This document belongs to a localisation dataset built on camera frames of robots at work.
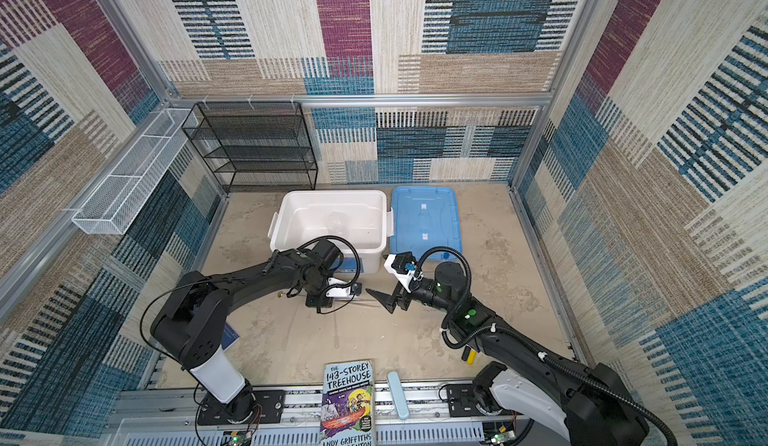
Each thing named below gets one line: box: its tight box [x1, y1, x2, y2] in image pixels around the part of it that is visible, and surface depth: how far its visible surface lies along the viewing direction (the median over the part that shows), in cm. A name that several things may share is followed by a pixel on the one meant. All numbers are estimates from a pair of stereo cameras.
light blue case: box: [387, 371, 410, 421], surface depth 74 cm
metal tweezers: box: [336, 296, 393, 311], surface depth 76 cm
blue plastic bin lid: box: [392, 186, 462, 260], surface depth 114 cm
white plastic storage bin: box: [267, 190, 394, 274], surface depth 99 cm
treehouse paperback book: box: [320, 359, 376, 446], surface depth 73 cm
